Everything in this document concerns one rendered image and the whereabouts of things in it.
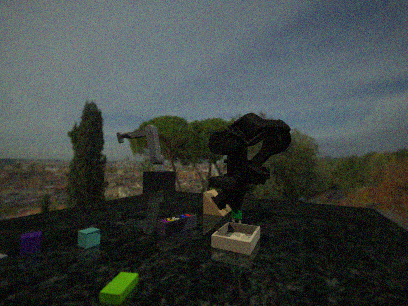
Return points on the teal block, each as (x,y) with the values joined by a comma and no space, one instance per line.
(88,237)

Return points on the green rectangular block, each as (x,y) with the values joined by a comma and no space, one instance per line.
(118,289)

